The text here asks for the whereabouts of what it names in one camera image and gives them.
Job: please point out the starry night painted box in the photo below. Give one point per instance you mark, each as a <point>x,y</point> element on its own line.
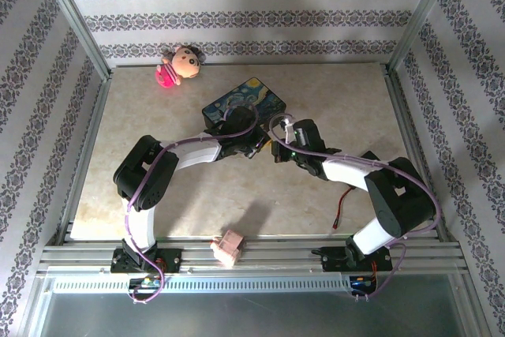
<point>252,96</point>

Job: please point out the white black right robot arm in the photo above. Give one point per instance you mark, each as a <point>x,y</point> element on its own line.
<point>398,203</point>

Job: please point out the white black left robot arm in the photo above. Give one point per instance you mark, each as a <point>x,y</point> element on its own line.
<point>197,153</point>

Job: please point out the pink plush doll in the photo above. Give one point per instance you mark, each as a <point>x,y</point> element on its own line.
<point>177,68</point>

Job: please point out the pink plastic block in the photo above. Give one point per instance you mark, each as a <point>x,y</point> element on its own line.
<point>229,248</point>

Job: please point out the grey metal bottom panel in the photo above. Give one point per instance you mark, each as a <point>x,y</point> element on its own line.
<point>236,317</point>

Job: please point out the multicoloured connector cluster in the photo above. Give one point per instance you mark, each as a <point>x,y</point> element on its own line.
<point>148,282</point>

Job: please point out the aluminium back rail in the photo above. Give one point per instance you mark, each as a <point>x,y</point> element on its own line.
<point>276,64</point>

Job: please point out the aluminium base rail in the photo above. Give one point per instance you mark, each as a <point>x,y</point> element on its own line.
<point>276,254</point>

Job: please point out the aluminium side rail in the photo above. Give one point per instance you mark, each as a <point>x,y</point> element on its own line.
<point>87,147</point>
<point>410,135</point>

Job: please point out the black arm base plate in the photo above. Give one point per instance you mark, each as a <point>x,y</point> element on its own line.
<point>333,260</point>
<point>171,260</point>

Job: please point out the aluminium frame post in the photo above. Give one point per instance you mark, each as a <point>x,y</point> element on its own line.
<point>422,13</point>
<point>75,17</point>

